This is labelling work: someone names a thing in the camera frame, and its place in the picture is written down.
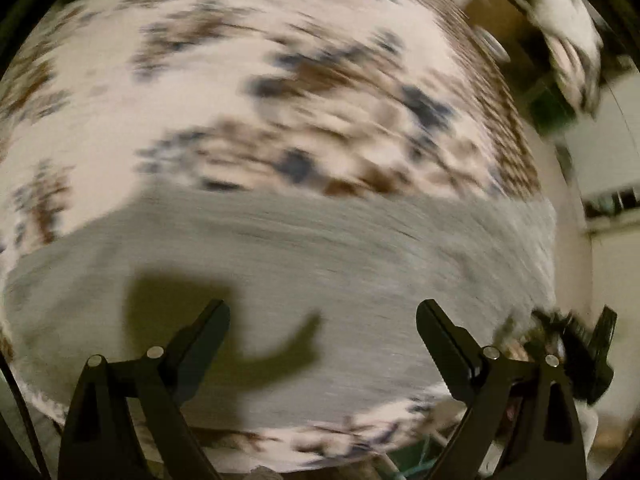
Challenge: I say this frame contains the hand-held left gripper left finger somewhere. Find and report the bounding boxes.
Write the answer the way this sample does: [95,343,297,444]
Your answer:
[57,299,231,480]

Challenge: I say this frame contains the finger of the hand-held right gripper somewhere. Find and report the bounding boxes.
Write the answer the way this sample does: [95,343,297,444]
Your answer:
[586,305,618,406]
[531,309,591,401]

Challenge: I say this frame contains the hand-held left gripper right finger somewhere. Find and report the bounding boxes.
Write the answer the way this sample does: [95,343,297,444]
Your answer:
[416,298,588,480]

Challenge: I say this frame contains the grey towel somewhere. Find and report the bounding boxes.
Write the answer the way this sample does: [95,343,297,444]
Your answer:
[2,184,559,434]

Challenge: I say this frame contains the floral printed blanket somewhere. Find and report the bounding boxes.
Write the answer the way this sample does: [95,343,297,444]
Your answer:
[0,0,547,472]

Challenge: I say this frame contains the white bundle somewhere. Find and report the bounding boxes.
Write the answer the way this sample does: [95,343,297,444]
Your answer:
[520,0,605,113]

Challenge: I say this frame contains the brown wooden furniture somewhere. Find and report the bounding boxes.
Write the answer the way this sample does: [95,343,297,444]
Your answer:
[462,0,556,91]

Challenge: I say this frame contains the black cable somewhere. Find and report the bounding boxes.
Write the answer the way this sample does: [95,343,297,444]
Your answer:
[0,352,52,480]

